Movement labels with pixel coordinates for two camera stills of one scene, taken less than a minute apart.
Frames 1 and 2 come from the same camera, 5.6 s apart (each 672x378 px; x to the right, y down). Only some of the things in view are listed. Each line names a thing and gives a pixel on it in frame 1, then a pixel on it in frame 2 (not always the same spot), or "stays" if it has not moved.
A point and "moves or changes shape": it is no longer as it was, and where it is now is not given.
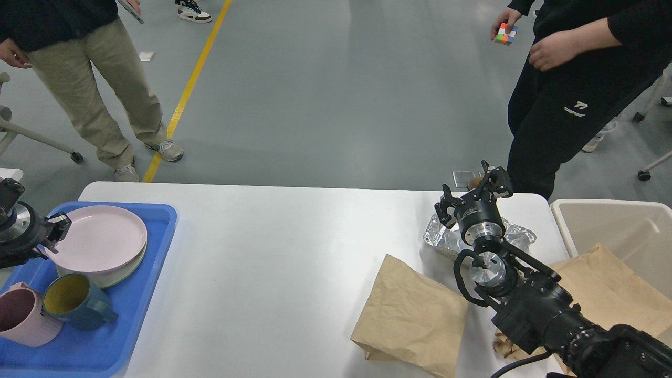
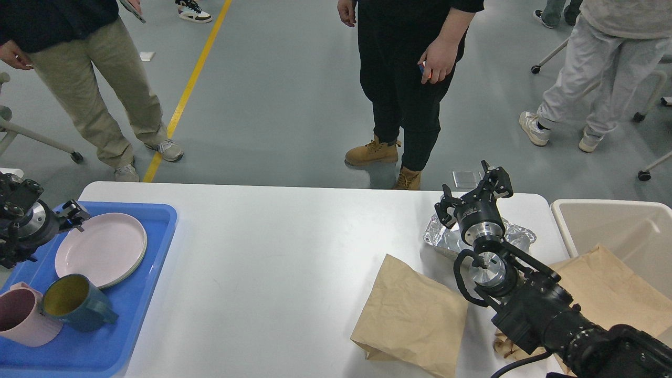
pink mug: x=22 y=320 stays
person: x=588 y=61 to x=394 y=37
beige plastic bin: x=638 y=233 stays
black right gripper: x=478 y=213 stays
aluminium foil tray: x=518 y=239 stays
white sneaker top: x=188 y=10 stays
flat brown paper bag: x=411 y=319 stays
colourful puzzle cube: x=504 y=38 to x=421 y=67
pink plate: x=100 y=238 moves or changes shape
